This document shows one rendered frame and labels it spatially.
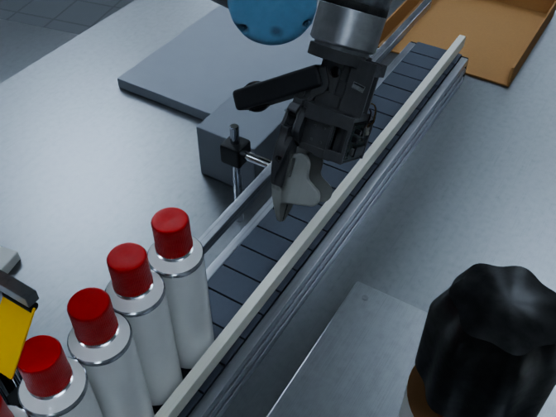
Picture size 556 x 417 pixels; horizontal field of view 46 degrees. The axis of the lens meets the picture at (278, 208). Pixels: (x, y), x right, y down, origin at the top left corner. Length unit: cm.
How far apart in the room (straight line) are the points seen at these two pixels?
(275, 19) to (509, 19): 94
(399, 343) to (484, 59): 70
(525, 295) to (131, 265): 30
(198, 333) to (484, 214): 48
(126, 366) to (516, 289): 32
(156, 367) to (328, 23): 39
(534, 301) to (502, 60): 93
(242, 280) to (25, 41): 78
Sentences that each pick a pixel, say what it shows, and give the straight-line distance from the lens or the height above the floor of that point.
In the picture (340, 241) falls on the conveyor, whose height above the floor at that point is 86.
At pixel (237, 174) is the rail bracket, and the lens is 85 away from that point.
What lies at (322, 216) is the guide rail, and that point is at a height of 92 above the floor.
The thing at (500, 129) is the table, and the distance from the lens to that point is 113.
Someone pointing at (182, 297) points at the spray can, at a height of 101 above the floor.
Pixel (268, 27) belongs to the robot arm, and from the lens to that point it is 56.
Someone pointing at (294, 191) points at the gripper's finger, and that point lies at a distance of 75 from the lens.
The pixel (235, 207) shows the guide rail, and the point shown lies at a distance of 75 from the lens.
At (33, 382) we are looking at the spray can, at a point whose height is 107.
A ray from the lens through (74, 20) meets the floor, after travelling 325.
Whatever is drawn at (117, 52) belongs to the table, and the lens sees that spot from 130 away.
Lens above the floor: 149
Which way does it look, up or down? 45 degrees down
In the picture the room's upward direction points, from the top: straight up
